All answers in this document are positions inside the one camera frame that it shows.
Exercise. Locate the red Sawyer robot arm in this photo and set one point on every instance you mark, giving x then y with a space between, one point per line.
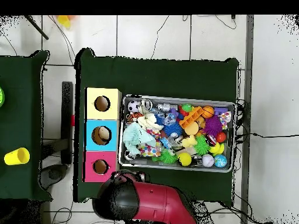
163 203

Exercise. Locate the shallow metal mesh bin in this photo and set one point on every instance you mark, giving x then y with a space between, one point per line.
177 166

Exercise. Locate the wooden box with three holes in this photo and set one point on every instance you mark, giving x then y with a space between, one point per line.
92 112

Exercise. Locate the mint green cloth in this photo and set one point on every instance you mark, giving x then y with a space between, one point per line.
134 137

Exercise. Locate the yellow smiley ball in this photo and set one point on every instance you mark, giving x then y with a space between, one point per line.
185 159

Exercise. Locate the cream white cloth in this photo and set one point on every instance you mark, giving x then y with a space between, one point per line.
149 121

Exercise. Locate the black and white soccer ball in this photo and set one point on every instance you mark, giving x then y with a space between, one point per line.
133 106

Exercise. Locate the green tentacle puffer ball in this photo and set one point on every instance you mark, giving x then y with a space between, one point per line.
201 145

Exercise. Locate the white baseball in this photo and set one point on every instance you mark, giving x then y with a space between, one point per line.
208 160

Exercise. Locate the black flat panel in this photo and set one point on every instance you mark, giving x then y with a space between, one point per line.
67 121

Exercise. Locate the orange plastic building block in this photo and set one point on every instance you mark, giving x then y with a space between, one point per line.
190 116

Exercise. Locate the blue globe ball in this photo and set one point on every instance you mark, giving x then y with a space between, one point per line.
220 161

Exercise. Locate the purple spiky ball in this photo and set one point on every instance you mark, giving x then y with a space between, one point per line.
212 126

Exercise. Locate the orange basketball toy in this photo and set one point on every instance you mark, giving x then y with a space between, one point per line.
207 112

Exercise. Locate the dark green table cloth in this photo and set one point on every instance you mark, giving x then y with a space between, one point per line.
18 105
158 74

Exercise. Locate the yellow plastic cup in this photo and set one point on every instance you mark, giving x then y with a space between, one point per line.
16 156
63 21

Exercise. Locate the green round object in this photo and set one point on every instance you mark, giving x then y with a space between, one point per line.
1 96

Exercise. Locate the black rod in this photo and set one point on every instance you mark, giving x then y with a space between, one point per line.
37 27

